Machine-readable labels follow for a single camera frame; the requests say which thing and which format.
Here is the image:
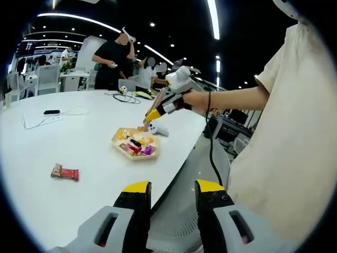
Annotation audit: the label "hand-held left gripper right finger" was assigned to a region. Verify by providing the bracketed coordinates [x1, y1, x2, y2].
[194, 179, 299, 253]

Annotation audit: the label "operator in beige shirt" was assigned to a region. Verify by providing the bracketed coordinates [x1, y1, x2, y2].
[227, 21, 337, 243]

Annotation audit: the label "wide curved ceiling light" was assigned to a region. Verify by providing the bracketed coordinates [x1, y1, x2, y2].
[206, 0, 221, 41]

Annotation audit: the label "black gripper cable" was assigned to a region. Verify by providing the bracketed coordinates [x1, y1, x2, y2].
[204, 91, 224, 188]

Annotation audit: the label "coiled black cable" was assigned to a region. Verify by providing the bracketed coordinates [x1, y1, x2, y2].
[105, 92, 142, 104]

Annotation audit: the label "pink food tongs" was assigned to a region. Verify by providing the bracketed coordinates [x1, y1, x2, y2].
[143, 87, 168, 126]

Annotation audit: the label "white handheld controller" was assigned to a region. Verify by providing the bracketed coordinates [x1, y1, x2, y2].
[148, 121, 170, 137]

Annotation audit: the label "yellow cloth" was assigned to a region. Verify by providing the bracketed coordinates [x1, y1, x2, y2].
[135, 91, 156, 101]

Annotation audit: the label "black remote with white cable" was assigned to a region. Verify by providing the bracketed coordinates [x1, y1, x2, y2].
[21, 105, 91, 130]

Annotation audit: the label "black food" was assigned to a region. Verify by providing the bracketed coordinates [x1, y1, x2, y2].
[127, 137, 144, 150]

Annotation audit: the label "red food packet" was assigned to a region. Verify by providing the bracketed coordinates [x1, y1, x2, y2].
[51, 163, 80, 182]

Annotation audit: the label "person's right hand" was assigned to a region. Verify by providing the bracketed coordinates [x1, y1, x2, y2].
[181, 89, 213, 114]

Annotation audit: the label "cream hexagonal container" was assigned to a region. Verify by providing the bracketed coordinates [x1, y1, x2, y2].
[111, 127, 162, 162]

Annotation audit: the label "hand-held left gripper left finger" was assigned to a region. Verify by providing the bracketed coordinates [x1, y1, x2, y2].
[47, 180, 152, 253]

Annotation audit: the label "white headset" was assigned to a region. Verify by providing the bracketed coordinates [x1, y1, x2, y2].
[272, 0, 304, 20]

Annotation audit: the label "white office chair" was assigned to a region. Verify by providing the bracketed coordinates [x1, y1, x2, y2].
[35, 65, 62, 96]
[86, 70, 98, 90]

